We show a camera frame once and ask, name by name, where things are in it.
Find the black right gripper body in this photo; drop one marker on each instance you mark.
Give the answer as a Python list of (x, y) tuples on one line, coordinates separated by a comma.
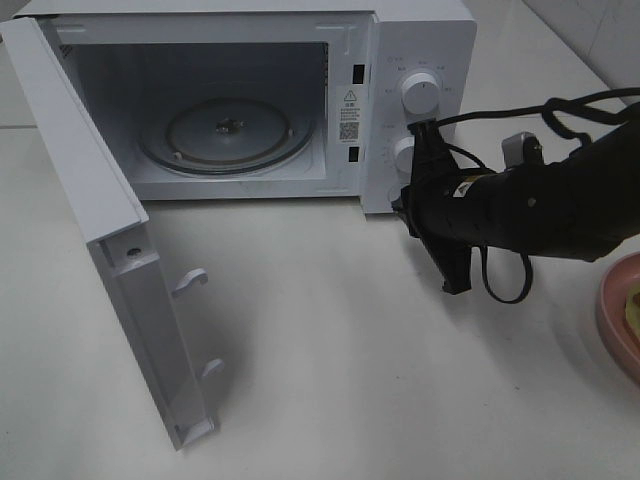
[(449, 207)]

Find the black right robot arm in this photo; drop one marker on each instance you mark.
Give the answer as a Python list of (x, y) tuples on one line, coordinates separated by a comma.
[(580, 208)]

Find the white upper power knob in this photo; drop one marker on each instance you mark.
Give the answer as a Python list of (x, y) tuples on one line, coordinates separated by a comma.
[(420, 92)]

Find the toy sandwich with lettuce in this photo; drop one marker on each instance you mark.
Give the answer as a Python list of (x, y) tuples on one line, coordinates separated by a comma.
[(632, 310)]

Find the white warning label sticker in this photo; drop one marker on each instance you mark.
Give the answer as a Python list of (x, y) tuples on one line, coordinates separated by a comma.
[(349, 113)]

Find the white microwave door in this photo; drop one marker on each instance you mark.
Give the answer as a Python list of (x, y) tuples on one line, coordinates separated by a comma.
[(113, 223)]

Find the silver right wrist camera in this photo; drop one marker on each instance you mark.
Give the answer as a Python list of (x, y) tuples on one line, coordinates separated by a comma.
[(522, 148)]

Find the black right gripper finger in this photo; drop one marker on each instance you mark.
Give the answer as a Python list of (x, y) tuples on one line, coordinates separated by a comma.
[(430, 152), (452, 258)]

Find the white microwave oven body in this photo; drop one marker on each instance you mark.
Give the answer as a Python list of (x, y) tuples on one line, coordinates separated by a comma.
[(131, 61)]

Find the white lower timer knob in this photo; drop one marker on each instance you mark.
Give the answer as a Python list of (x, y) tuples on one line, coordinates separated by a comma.
[(403, 154)]

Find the glass microwave turntable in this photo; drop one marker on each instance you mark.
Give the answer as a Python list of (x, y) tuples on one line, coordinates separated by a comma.
[(226, 136)]

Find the pink round plate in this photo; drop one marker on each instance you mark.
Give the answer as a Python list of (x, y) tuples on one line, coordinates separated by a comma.
[(618, 337)]

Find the round door release button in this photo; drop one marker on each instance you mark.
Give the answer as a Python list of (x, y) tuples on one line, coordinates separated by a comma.
[(395, 192)]

